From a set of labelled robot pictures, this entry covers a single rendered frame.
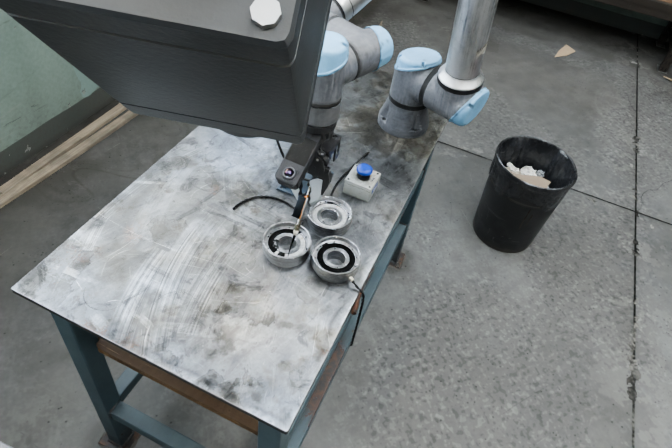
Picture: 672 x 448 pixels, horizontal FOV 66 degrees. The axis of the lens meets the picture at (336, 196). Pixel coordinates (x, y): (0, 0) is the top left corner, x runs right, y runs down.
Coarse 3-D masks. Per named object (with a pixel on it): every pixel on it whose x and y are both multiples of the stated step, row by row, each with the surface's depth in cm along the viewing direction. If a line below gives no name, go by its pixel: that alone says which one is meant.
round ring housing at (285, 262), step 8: (280, 224) 115; (288, 224) 115; (272, 232) 114; (304, 232) 115; (264, 240) 110; (280, 240) 114; (288, 240) 115; (296, 240) 113; (264, 248) 110; (280, 248) 111; (296, 248) 111; (272, 256) 109; (280, 256) 108; (296, 256) 108; (304, 256) 110; (280, 264) 109; (288, 264) 109; (296, 264) 110
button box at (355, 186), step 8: (352, 168) 130; (352, 176) 128; (360, 176) 128; (368, 176) 128; (376, 176) 129; (344, 184) 128; (352, 184) 127; (360, 184) 126; (368, 184) 127; (376, 184) 129; (344, 192) 130; (352, 192) 128; (360, 192) 127; (368, 192) 126; (368, 200) 128
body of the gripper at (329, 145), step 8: (312, 128) 93; (320, 128) 93; (328, 128) 93; (328, 136) 100; (336, 136) 102; (328, 144) 100; (336, 144) 101; (320, 152) 98; (328, 152) 98; (320, 160) 97; (328, 160) 98; (312, 168) 99; (320, 168) 99
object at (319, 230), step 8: (320, 200) 122; (328, 200) 123; (336, 200) 123; (312, 208) 121; (328, 208) 121; (344, 208) 122; (320, 216) 119; (328, 216) 123; (336, 216) 121; (352, 216) 119; (312, 224) 117; (328, 224) 118; (336, 224) 118; (344, 224) 118; (320, 232) 117; (328, 232) 116; (336, 232) 116; (344, 232) 118
